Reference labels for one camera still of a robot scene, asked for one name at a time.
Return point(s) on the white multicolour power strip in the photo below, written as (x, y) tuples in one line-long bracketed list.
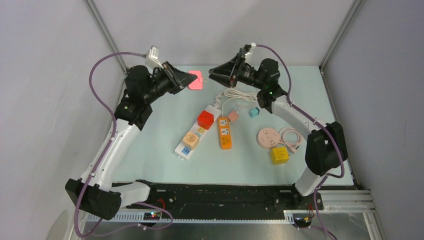
[(184, 153)]

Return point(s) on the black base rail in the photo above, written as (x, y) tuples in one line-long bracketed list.
[(223, 202)]

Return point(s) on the pink round power strip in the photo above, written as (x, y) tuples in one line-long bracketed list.
[(268, 138)]

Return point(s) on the pink plug adapter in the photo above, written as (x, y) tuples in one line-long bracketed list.
[(199, 83)]

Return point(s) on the teal small charger plug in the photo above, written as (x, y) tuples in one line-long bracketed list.
[(254, 112)]

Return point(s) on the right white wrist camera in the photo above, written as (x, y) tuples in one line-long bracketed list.
[(247, 50)]

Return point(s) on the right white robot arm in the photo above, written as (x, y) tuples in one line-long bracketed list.
[(326, 149)]

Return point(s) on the yellow cube socket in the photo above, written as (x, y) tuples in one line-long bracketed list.
[(279, 155)]

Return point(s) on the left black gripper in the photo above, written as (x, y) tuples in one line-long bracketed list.
[(178, 79)]

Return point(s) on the red cube socket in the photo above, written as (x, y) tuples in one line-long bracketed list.
[(205, 120)]

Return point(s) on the salmon pink charger plug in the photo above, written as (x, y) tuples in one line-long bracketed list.
[(233, 116)]

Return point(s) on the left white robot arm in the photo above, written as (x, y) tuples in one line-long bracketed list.
[(93, 191)]

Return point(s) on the orange power strip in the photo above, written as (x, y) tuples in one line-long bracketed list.
[(224, 132)]

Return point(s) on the beige dragon cube adapter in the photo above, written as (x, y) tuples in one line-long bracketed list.
[(191, 140)]

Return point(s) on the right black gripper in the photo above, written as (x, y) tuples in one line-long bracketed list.
[(235, 65)]

